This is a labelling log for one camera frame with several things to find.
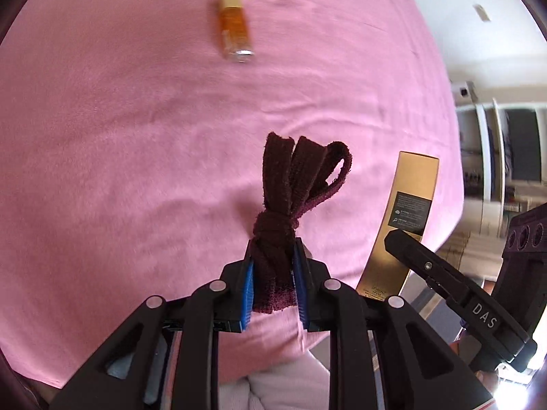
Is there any amber perfume bottle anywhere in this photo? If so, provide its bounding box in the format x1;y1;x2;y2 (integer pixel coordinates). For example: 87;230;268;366
218;0;254;63

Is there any white shelf unit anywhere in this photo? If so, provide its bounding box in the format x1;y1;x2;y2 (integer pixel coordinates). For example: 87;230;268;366
452;82;546;237

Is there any gold cardboard box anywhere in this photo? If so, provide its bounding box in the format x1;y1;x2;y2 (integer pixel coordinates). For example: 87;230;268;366
356;152;439;301

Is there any dark maroon cloth strap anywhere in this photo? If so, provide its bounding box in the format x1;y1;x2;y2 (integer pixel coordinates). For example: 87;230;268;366
248;131;354;315

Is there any pink bed sheet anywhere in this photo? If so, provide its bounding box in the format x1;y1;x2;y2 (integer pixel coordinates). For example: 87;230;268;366
1;0;464;387

